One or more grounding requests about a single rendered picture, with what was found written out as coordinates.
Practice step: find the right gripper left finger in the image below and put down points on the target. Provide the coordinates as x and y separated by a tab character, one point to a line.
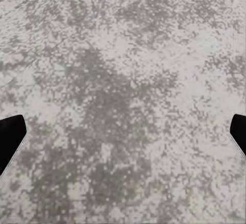
12	132

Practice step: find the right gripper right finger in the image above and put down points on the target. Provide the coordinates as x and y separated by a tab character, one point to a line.
238	131

